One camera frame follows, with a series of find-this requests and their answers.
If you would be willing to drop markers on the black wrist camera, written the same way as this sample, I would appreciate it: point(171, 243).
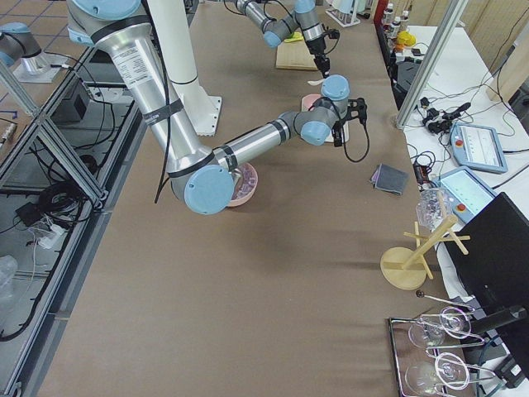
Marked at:
point(332, 33)
point(358, 110)

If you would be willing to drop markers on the white wire cup rack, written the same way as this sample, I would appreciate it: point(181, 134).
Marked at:
point(344, 12)

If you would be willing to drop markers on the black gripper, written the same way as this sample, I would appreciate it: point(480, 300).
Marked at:
point(317, 49)
point(337, 135)

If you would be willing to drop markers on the wine glass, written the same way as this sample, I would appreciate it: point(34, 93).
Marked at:
point(446, 372)
point(431, 330)

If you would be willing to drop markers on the pink bowl with ice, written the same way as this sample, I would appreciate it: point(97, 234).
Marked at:
point(245, 178)

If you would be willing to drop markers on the aluminium frame post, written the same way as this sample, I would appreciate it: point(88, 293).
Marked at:
point(438, 43)

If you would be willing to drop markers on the clear glass cup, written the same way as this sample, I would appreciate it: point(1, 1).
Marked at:
point(433, 207)

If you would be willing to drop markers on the cream rabbit tray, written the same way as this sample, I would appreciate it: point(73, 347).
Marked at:
point(336, 120)

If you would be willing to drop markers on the blue teach pendant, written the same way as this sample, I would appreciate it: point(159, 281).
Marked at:
point(468, 194)
point(478, 148)

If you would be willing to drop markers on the far wine glass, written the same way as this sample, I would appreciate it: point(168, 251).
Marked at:
point(431, 330)

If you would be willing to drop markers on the black monitor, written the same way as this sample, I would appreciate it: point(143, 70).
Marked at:
point(495, 269)

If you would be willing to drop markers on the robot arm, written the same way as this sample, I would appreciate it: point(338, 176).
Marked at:
point(303, 17)
point(149, 44)

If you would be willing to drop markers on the wooden cup tree stand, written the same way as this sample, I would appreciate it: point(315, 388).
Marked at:
point(408, 269)

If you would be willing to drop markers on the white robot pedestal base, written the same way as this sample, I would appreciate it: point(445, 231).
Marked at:
point(171, 25)

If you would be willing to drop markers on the near wine glass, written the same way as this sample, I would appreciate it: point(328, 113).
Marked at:
point(446, 372)

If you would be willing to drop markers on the upper blue teach pendant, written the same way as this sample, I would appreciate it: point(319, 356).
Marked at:
point(478, 148)

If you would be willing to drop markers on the black wire glass rack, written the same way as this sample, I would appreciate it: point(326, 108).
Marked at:
point(406, 354)

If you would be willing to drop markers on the wooden cutting board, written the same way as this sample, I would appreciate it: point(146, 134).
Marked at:
point(294, 56)

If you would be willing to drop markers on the white ceramic spoon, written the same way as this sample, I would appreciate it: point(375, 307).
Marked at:
point(316, 82)

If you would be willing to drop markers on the grey purple folded cloth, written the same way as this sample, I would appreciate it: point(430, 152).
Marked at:
point(389, 179)

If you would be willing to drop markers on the lower blue teach pendant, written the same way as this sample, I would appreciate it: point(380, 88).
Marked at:
point(468, 194)

